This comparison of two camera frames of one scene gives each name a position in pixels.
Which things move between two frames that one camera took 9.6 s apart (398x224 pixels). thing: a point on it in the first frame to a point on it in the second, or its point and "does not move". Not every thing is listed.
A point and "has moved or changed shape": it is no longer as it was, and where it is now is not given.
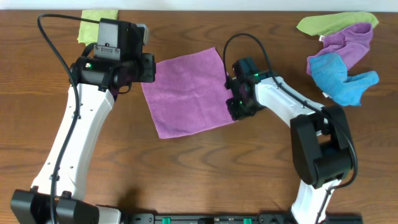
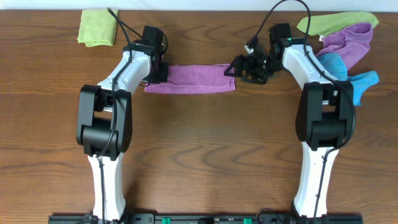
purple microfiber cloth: (188, 94) has moved or changed shape
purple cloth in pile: (352, 43) does not move
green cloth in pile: (323, 25) does not move
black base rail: (259, 218) does not move
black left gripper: (148, 68) to (162, 73)
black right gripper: (232, 97) to (246, 68)
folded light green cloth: (89, 30) does not move
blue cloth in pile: (329, 70) does not move
